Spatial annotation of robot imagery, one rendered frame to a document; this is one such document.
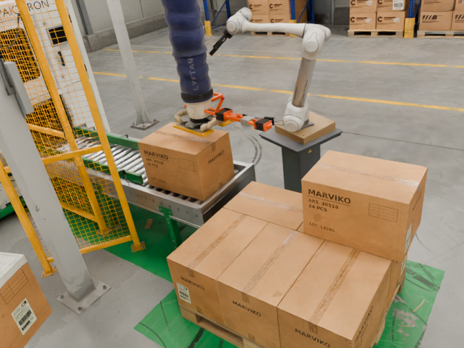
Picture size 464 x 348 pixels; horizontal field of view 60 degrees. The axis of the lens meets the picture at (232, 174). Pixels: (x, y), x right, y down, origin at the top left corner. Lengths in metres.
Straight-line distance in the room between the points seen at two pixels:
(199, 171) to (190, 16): 1.03
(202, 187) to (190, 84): 0.75
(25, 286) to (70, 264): 0.94
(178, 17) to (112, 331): 2.11
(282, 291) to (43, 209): 1.62
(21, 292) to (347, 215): 1.74
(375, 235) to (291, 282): 0.54
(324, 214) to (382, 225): 0.34
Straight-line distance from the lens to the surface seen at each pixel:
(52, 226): 2.96
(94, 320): 3.18
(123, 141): 4.16
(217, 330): 2.80
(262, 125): 2.43
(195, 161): 2.83
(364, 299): 2.23
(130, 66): 5.90
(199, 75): 2.70
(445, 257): 3.37
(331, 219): 2.43
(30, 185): 2.80
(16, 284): 2.21
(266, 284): 2.29
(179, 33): 2.64
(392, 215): 2.27
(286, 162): 3.51
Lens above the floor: 2.18
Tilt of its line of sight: 30 degrees down
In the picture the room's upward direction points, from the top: 9 degrees counter-clockwise
